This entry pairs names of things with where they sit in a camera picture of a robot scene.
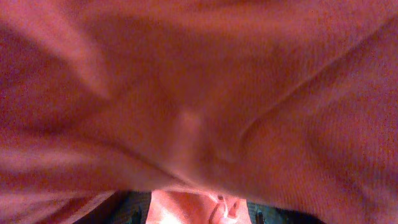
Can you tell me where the orange t-shirt white print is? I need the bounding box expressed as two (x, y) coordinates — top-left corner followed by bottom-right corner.
(1, 1), (397, 223)

